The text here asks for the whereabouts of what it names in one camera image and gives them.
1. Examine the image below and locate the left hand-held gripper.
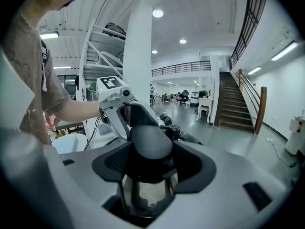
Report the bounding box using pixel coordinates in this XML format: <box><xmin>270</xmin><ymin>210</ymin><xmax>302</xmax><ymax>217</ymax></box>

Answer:
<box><xmin>96</xmin><ymin>76</ymin><xmax>165</xmax><ymax>142</ymax></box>

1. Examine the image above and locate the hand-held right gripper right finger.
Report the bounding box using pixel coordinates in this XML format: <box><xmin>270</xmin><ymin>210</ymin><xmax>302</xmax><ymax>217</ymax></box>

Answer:
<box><xmin>152</xmin><ymin>141</ymin><xmax>290</xmax><ymax>229</ymax></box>

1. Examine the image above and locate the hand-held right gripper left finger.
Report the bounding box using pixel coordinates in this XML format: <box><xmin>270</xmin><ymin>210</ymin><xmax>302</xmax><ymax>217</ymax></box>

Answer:
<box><xmin>58</xmin><ymin>141</ymin><xmax>153</xmax><ymax>229</ymax></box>

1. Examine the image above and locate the person's left forearm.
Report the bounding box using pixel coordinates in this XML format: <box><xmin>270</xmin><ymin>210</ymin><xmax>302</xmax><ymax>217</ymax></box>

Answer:
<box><xmin>44</xmin><ymin>98</ymin><xmax>101</xmax><ymax>124</ymax></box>

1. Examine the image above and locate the white wheeled machine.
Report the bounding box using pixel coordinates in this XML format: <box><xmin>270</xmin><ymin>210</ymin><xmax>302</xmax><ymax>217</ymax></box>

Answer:
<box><xmin>190</xmin><ymin>91</ymin><xmax>200</xmax><ymax>107</ymax></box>

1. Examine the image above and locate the black mezzanine railing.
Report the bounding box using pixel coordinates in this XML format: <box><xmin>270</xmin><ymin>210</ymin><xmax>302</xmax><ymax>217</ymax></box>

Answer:
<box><xmin>152</xmin><ymin>60</ymin><xmax>211</xmax><ymax>77</ymax></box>
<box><xmin>230</xmin><ymin>0</ymin><xmax>267</xmax><ymax>70</ymax></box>

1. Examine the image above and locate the dark wooden staircase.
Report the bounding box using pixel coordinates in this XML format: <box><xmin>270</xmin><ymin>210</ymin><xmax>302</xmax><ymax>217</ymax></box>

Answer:
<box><xmin>214</xmin><ymin>69</ymin><xmax>267</xmax><ymax>135</ymax></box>

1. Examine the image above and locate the white ornate side table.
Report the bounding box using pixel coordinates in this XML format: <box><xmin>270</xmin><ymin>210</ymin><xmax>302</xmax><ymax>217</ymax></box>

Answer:
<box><xmin>195</xmin><ymin>96</ymin><xmax>214</xmax><ymax>124</ymax></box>

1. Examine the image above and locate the white rounded cabinet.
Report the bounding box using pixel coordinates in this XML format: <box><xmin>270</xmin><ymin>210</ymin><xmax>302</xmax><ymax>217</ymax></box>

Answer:
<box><xmin>285</xmin><ymin>117</ymin><xmax>305</xmax><ymax>156</ymax></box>

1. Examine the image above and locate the black round device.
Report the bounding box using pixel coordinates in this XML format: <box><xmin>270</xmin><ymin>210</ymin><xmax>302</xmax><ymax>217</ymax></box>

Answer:
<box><xmin>102</xmin><ymin>22</ymin><xmax>127</xmax><ymax>37</ymax></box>

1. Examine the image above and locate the rectangular ceiling panel light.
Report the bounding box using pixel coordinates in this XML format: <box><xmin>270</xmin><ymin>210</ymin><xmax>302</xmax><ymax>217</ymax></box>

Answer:
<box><xmin>39</xmin><ymin>31</ymin><xmax>60</xmax><ymax>40</ymax></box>

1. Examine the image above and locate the person's brown printed t-shirt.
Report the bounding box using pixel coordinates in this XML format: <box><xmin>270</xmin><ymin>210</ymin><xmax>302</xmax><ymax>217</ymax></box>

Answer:
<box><xmin>0</xmin><ymin>8</ymin><xmax>72</xmax><ymax>145</ymax></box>

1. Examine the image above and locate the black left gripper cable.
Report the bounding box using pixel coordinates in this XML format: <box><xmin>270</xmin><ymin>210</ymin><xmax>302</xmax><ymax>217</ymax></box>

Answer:
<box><xmin>83</xmin><ymin>117</ymin><xmax>101</xmax><ymax>151</ymax></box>

